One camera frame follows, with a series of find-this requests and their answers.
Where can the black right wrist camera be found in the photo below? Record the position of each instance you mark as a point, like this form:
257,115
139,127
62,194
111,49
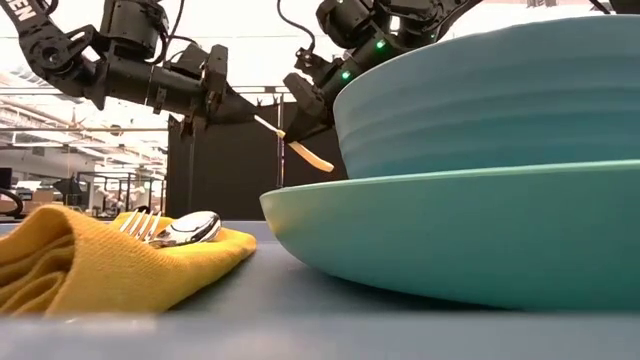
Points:
310,62

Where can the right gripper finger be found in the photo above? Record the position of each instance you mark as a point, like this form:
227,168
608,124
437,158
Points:
310,127

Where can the blue plastic serving tray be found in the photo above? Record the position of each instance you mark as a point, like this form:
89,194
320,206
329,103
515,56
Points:
300,335

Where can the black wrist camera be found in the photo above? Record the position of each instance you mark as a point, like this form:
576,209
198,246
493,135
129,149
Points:
310,62
192,57

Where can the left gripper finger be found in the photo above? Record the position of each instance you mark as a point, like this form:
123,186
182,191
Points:
240,105

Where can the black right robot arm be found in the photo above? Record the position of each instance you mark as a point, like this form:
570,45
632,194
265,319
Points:
350,20

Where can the yellow cloth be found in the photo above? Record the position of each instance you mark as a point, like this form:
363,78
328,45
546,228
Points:
100,270

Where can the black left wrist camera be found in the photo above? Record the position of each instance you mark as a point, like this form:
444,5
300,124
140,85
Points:
192,57

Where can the brown cardboard box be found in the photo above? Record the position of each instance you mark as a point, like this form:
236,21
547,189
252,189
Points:
42,202

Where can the blue bowl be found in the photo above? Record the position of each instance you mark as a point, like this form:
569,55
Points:
475,100

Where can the black partition panel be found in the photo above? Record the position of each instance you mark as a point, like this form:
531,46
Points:
230,175

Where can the turquoise plate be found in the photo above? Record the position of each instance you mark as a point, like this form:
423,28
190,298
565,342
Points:
450,240

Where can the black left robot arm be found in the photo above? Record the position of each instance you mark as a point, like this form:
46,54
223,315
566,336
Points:
130,80

